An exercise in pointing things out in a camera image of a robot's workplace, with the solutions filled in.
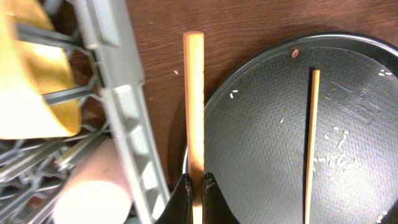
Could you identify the grey plastic dishwasher rack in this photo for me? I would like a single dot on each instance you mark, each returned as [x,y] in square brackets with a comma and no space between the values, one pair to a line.
[108,84]

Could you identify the yellow bowl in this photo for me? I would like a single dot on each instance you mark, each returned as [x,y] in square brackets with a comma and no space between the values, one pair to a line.
[28,72]

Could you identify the round black serving tray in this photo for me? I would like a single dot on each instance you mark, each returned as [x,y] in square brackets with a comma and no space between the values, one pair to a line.
[256,132]

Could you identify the pink plastic cup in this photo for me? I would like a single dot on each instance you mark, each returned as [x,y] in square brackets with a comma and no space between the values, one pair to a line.
[97,191]

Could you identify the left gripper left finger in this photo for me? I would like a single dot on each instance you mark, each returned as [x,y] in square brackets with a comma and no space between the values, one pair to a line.
[179,208]

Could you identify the wooden chopstick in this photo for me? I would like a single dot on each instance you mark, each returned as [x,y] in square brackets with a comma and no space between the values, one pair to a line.
[312,125]
[194,58]

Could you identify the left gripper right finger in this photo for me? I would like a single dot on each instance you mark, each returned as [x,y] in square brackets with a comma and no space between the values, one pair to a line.
[215,207]

